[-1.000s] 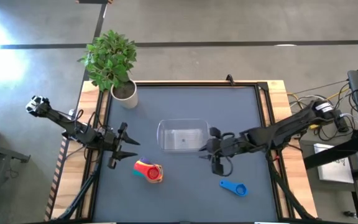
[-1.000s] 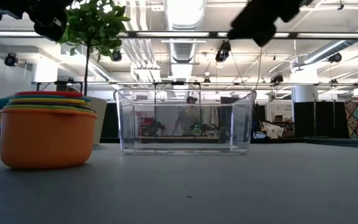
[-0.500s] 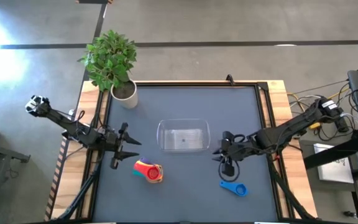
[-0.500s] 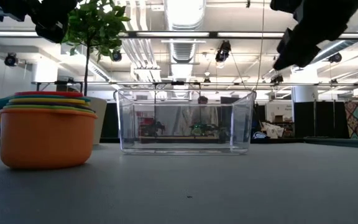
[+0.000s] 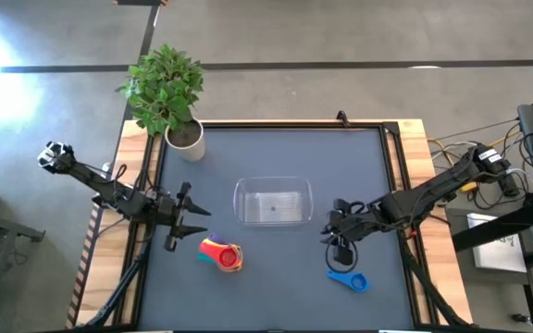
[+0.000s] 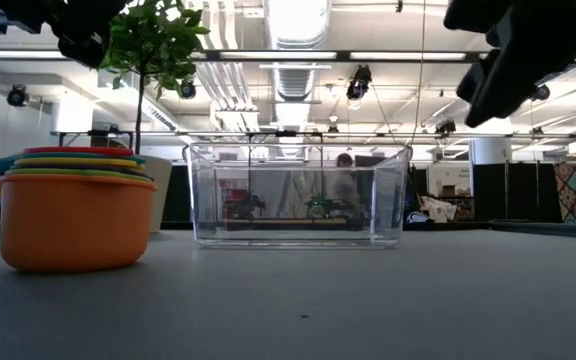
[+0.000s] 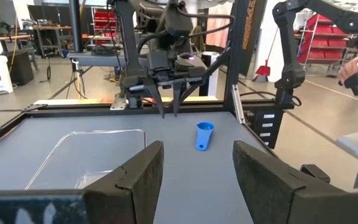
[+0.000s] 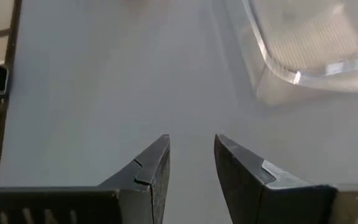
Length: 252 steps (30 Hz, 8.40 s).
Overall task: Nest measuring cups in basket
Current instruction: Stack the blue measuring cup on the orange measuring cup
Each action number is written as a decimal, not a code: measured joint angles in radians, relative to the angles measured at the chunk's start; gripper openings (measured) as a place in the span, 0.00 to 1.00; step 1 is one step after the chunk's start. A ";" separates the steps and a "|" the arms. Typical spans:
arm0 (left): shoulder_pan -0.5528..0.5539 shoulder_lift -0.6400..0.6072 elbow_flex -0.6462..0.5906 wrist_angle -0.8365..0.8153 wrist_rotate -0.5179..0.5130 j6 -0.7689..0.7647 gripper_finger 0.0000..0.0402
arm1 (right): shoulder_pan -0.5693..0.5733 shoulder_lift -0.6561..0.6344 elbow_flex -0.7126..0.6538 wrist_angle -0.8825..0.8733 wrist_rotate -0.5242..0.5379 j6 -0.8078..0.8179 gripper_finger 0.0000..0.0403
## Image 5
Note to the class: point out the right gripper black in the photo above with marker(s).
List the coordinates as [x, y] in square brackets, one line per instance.
[356, 222]

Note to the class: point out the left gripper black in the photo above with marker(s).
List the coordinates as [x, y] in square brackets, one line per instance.
[169, 210]

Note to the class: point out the yellow measuring cup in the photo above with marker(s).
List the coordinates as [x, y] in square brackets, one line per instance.
[207, 242]

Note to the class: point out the purple measuring cup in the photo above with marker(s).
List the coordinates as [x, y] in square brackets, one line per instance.
[218, 238]

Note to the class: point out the green measuring cup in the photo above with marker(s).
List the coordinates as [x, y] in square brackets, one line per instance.
[204, 258]

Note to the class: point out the red measuring cup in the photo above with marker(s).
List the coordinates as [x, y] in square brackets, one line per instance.
[222, 255]

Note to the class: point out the blue measuring cup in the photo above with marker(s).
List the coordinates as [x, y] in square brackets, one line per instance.
[350, 279]

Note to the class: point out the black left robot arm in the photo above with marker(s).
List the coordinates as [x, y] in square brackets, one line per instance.
[90, 178]

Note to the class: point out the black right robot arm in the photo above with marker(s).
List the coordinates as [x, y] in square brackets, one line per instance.
[433, 189]

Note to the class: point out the clear plastic basket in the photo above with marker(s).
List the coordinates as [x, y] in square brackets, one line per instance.
[273, 203]

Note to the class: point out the cream plant pot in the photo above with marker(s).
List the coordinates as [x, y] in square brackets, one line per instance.
[187, 143]

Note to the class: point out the wooden table border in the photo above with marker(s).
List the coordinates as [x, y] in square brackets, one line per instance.
[109, 259]

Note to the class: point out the black table clamp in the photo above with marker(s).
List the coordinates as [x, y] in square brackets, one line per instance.
[343, 119]

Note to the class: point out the green leafy plant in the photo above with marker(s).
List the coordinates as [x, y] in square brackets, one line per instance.
[162, 88]

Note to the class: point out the white paper sheet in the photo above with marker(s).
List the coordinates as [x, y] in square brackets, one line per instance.
[498, 250]

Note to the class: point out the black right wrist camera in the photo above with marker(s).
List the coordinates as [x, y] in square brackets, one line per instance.
[343, 255]

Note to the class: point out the black diagonal frame strut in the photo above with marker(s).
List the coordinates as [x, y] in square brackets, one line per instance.
[433, 291]
[123, 287]

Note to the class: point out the black table edge frame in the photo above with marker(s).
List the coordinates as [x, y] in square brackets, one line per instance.
[294, 125]

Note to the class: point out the black white striped rail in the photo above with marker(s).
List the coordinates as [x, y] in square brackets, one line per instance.
[81, 273]

